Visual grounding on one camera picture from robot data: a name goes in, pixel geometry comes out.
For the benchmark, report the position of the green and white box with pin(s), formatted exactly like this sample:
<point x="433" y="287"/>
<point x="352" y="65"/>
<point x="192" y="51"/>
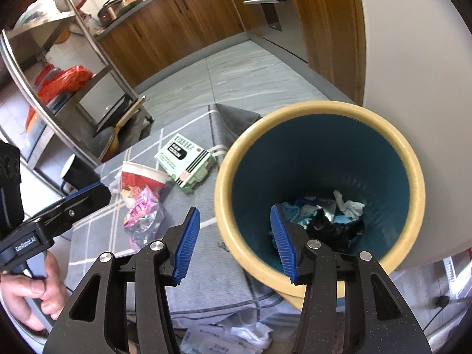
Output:
<point x="180" y="158"/>

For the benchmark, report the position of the purple snack wrapper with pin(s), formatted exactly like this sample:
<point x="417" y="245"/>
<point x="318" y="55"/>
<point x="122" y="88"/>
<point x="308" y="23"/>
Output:
<point x="143" y="210"/>

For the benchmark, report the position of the red paper cup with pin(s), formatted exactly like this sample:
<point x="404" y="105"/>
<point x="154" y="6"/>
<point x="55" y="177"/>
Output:
<point x="142" y="180"/>

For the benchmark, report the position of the built-in steel oven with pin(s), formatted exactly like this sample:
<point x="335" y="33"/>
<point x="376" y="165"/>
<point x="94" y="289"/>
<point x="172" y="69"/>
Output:
<point x="273" y="14"/>

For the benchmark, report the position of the black plastic bag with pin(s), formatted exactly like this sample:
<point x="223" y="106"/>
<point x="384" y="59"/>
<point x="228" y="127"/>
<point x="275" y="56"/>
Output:
<point x="335" y="230"/>

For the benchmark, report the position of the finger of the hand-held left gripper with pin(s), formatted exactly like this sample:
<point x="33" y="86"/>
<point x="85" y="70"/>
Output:
<point x="84" y="202"/>

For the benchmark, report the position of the yellow-rimmed teal waste bin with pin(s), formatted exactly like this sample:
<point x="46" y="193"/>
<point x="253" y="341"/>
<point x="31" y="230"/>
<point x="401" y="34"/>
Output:
<point x="313" y="162"/>

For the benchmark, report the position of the wooden oven cabinet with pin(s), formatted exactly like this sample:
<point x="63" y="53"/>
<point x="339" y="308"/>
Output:
<point x="332" y="25"/>

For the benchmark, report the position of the rice cooker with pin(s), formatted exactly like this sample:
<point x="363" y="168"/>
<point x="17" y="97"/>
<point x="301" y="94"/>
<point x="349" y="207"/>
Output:
<point x="108" y="13"/>

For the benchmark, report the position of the stainless steel shelf rack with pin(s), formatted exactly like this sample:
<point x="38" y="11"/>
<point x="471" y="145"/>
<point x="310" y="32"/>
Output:
<point x="62" y="118"/>

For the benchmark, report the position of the black power plug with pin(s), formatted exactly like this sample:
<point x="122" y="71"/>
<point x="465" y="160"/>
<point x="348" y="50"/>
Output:
<point x="441" y="301"/>

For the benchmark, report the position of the white plastic packet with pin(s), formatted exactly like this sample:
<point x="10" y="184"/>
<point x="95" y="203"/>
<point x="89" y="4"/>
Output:
<point x="206" y="341"/>

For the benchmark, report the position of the clear plastic storage box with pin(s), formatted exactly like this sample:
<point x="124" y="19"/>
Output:
<point x="37" y="125"/>

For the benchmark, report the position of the wooden sink cabinet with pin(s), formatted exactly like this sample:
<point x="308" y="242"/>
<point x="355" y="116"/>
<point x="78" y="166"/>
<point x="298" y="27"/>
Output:
<point x="166" y="22"/>

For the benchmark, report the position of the grey plaid cloth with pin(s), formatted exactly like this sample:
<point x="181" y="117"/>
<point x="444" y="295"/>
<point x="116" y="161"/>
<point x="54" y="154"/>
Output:
<point x="206" y="265"/>

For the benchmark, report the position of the black mug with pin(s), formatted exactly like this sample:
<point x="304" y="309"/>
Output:
<point x="79" y="175"/>

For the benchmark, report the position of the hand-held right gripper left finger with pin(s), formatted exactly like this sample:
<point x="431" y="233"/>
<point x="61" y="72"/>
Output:
<point x="188" y="243"/>

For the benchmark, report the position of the white rag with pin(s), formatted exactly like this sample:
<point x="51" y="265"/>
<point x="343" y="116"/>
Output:
<point x="254" y="337"/>

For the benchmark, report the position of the large red plastic bag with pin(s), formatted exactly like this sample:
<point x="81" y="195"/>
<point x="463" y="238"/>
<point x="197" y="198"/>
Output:
<point x="68" y="81"/>

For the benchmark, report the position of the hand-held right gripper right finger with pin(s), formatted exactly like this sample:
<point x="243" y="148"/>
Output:
<point x="284" y="239"/>

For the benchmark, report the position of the person's left hand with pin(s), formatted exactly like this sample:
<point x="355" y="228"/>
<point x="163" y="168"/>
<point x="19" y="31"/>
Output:
<point x="22" y="287"/>

